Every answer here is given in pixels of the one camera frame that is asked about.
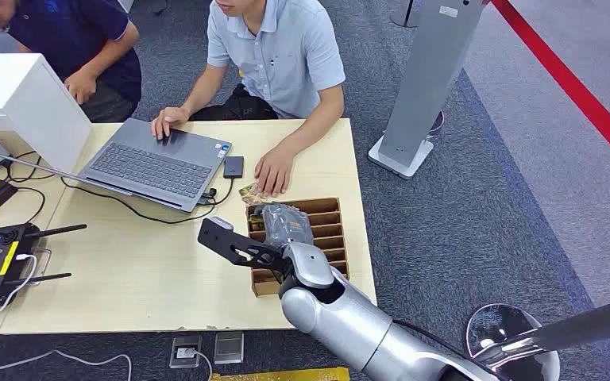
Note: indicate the floor power socket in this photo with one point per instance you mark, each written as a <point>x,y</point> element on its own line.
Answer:
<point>185,351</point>

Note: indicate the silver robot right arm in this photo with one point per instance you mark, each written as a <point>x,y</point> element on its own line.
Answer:
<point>347,321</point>

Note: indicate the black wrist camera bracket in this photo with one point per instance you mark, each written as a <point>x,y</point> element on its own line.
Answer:
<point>221,241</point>

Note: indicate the red barrier belt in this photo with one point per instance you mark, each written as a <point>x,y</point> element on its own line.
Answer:
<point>573,84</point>

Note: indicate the grey metal bar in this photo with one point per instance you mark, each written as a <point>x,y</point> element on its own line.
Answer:
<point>599,321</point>

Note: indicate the round base with pink rim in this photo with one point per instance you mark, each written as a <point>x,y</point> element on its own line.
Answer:
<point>437,123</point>

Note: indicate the brown cardboard card holder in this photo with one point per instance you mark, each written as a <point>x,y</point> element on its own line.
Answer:
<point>331,223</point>

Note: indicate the person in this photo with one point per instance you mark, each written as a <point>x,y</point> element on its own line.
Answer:
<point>84,37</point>
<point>278,52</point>

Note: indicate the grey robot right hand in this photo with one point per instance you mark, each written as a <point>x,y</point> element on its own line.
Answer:
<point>286,226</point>

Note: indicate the black external drive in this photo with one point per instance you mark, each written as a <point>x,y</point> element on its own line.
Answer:
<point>233,167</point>

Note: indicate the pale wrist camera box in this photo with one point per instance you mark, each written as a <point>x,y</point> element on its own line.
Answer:
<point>222,223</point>

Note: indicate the person's hand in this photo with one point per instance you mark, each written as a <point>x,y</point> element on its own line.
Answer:
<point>81,85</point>

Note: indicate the grey laptop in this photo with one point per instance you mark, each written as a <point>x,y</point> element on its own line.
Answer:
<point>152,165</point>

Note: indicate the grey floor cover plate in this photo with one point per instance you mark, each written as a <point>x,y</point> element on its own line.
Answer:
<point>228,348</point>

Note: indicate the grey kiosk column stand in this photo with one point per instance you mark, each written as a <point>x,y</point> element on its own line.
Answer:
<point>426,79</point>

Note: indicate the black stanchion base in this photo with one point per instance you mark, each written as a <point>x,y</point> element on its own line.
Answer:
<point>402,18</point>

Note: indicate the white box cabinet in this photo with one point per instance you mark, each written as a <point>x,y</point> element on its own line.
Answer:
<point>21,100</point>

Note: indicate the person's left hand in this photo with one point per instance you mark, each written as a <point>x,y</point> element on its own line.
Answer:
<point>273,171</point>

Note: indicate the yellow flat board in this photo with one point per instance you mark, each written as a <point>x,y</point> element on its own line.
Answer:
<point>284,375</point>

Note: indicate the person's right hand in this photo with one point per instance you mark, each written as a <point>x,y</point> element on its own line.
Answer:
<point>168,118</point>

